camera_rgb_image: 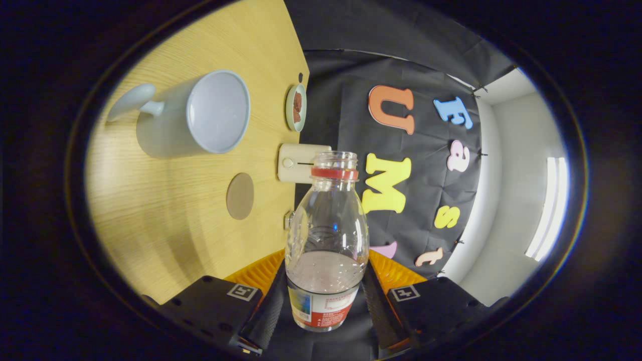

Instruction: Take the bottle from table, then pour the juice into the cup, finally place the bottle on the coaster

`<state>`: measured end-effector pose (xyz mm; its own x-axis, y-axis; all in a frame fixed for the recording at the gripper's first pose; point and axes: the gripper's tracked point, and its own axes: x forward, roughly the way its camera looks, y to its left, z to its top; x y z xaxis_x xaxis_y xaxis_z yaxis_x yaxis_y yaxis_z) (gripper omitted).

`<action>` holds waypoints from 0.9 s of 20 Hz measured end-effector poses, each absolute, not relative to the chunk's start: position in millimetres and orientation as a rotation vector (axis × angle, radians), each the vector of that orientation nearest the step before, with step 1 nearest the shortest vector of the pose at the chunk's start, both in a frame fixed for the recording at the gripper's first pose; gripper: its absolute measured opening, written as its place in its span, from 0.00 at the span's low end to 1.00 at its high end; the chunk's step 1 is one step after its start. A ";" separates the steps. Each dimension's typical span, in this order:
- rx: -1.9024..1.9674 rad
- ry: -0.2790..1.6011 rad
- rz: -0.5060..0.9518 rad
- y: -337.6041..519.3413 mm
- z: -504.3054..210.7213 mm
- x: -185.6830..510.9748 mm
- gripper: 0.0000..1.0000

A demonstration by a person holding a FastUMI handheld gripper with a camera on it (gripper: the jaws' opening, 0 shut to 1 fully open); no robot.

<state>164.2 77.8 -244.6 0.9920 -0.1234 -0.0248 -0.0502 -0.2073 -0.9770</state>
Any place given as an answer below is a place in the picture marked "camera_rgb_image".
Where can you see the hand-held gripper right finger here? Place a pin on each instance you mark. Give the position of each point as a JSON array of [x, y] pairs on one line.
[[376, 316]]

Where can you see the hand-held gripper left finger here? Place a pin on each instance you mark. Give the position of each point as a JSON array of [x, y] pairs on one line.
[[268, 321]]

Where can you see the clear plastic juice bottle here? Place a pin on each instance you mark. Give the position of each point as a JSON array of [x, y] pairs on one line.
[[326, 250]]

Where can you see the round brown coaster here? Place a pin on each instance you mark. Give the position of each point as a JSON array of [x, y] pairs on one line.
[[239, 195]]

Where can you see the light blue cup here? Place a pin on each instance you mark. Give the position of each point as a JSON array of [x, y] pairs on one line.
[[215, 113]]

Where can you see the wooden table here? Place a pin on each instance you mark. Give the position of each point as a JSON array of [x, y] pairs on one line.
[[175, 225]]

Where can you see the white toaster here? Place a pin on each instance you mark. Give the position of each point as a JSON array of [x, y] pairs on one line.
[[296, 170]]

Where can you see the pale green plate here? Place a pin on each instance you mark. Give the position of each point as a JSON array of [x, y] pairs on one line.
[[289, 108]]

